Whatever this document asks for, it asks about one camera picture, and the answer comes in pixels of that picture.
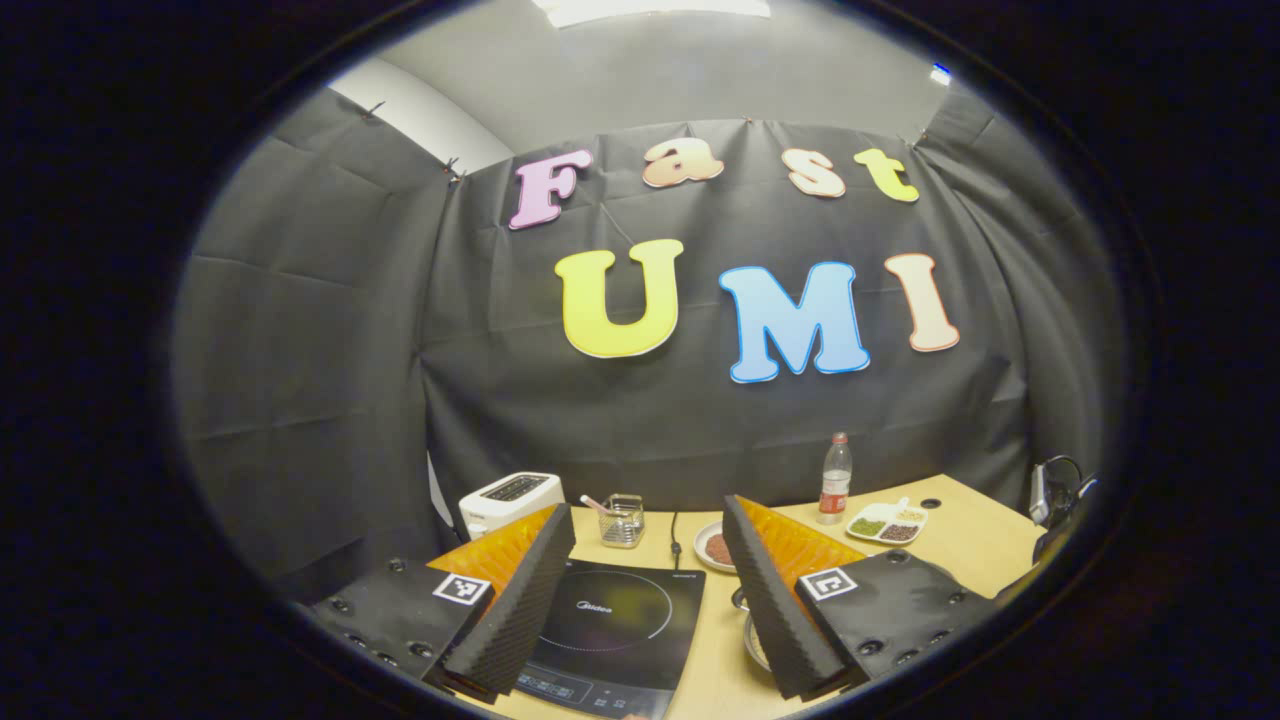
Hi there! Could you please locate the white round plate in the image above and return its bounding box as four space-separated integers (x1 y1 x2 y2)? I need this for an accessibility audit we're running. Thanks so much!
693 520 741 574

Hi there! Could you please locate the large ceiling light panel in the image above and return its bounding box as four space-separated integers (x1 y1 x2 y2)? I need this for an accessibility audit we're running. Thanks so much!
530 0 773 29

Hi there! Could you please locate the white toaster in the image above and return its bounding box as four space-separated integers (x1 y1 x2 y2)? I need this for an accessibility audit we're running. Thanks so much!
458 471 566 541

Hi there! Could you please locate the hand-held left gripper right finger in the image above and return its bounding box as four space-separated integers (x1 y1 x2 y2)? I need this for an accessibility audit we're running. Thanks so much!
722 493 1001 701

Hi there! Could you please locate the steel pot with black handle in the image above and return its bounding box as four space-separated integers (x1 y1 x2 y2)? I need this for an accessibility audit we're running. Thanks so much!
730 585 773 673

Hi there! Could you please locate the white divided dish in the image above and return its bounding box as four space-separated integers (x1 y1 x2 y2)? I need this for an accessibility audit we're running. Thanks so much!
845 497 931 546

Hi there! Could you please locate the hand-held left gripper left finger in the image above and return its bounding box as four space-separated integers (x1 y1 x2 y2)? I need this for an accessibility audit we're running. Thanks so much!
310 503 578 704

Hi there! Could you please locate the clear water bottle red label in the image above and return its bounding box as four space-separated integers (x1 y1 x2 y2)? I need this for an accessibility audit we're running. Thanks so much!
817 432 854 526

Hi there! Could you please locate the black induction cooktop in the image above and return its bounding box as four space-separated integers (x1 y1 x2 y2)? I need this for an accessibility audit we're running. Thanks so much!
515 560 706 719

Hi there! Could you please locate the metal wire basket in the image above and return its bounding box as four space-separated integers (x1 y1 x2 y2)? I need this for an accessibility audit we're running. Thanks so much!
598 493 646 549

